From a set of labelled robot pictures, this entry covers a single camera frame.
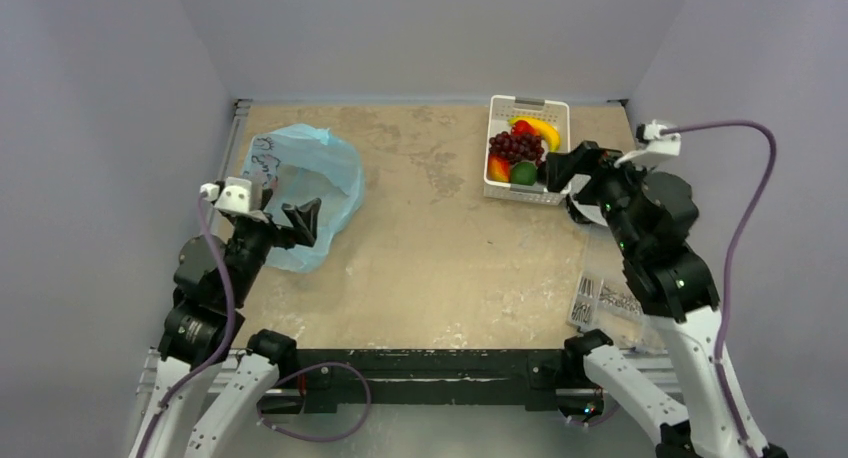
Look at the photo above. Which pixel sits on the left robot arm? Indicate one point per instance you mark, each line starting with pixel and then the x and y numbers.
pixel 212 282

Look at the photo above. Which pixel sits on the dark red fake grapes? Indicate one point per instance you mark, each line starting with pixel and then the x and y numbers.
pixel 515 148

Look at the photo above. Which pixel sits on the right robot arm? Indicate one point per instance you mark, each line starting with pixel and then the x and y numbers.
pixel 678 295

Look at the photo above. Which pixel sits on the round white scale disc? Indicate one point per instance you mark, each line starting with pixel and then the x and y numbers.
pixel 583 213

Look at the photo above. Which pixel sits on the white plastic basket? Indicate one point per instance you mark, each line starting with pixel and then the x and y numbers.
pixel 557 114

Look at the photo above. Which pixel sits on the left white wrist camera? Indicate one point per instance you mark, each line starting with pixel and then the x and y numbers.
pixel 236 197

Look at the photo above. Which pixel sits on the yellow fake banana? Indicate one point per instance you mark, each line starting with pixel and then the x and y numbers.
pixel 543 129

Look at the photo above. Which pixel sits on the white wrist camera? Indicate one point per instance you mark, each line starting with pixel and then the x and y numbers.
pixel 236 197
pixel 656 144

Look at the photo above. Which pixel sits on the barcode label card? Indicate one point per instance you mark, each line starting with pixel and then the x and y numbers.
pixel 585 301

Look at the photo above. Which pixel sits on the blue printed plastic bag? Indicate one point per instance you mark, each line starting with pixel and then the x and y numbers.
pixel 299 163

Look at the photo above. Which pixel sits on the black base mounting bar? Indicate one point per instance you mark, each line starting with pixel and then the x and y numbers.
pixel 534 379

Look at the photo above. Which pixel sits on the green fake avocado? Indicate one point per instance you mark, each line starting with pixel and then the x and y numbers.
pixel 524 173

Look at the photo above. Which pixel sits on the red fake pear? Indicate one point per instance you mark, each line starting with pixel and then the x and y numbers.
pixel 522 129

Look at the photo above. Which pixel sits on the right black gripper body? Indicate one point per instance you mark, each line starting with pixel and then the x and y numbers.
pixel 592 179

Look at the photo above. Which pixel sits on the orange fake fruit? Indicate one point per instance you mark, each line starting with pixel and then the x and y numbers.
pixel 498 169

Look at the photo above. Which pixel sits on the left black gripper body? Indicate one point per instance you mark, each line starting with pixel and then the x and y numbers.
pixel 253 240

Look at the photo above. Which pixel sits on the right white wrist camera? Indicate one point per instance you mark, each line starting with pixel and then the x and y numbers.
pixel 656 144

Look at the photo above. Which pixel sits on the clear plastic bag of parts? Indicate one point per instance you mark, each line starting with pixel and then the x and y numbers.
pixel 616 311

